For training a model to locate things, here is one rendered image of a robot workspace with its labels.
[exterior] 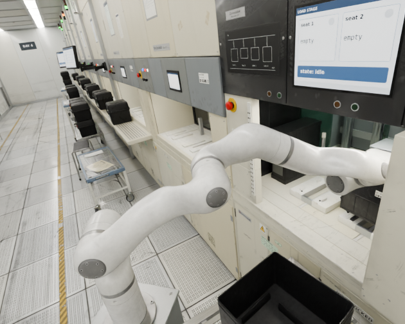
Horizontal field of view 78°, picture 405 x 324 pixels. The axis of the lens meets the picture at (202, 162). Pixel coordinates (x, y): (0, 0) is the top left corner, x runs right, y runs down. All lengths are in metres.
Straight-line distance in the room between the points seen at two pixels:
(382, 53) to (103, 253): 0.83
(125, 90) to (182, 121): 1.53
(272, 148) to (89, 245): 0.55
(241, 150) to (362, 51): 0.37
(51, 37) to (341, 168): 13.86
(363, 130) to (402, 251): 1.17
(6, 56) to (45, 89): 1.82
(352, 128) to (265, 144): 1.24
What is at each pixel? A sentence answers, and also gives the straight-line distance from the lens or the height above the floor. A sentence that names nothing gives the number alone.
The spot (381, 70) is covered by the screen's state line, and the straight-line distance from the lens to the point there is 0.73.
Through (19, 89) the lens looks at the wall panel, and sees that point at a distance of 14.31.
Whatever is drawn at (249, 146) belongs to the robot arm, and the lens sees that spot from 0.67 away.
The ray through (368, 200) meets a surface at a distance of 1.11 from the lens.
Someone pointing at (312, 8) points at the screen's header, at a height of 1.67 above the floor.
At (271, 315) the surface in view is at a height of 0.77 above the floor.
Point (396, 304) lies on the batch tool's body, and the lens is 0.93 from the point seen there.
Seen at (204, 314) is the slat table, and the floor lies 0.76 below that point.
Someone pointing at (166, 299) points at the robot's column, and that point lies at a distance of 1.11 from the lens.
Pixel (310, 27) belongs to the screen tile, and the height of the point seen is 1.63.
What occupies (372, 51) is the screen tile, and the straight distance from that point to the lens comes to 0.74.
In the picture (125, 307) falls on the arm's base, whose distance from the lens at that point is 0.99.
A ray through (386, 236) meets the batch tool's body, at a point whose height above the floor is 1.14.
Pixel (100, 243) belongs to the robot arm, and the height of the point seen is 1.19.
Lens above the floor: 1.64
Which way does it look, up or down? 26 degrees down
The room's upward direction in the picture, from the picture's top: 8 degrees counter-clockwise
